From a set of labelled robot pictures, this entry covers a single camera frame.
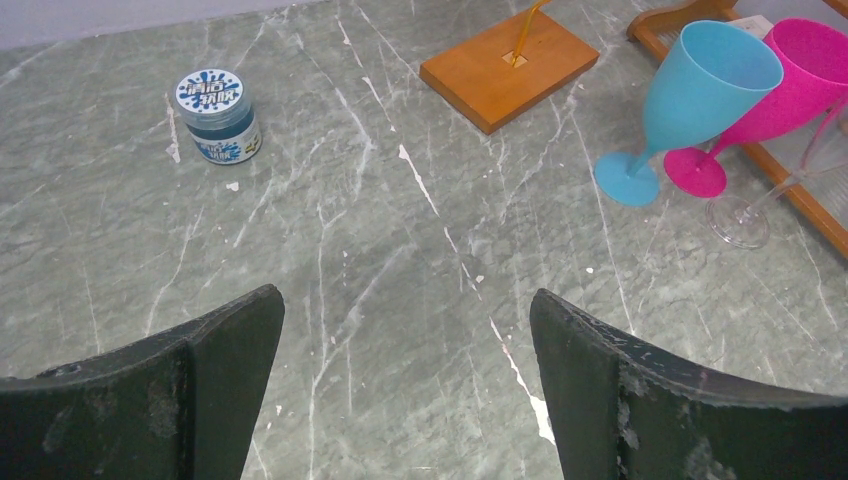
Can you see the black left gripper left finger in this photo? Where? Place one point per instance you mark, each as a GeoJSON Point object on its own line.
{"type": "Point", "coordinates": [179, 404]}

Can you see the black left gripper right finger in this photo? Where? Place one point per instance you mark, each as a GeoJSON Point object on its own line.
{"type": "Point", "coordinates": [622, 408]}

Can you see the clear wine glass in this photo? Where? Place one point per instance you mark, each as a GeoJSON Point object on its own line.
{"type": "Point", "coordinates": [743, 224]}

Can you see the light blue wine glass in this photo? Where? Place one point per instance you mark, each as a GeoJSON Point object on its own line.
{"type": "Point", "coordinates": [713, 75]}

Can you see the pink wine glass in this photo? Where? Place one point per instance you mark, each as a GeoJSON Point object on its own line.
{"type": "Point", "coordinates": [814, 59]}

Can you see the wooden rack base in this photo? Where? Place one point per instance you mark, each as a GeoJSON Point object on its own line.
{"type": "Point", "coordinates": [476, 78]}

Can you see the blue cleaning gel jar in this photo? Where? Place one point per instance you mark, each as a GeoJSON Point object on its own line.
{"type": "Point", "coordinates": [216, 107]}

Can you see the wooden tiered shelf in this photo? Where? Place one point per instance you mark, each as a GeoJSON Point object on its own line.
{"type": "Point", "coordinates": [823, 219]}

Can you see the small white box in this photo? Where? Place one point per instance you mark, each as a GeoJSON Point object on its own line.
{"type": "Point", "coordinates": [756, 25]}

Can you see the gold wire glass rack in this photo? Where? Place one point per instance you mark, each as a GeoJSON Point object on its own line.
{"type": "Point", "coordinates": [524, 33]}

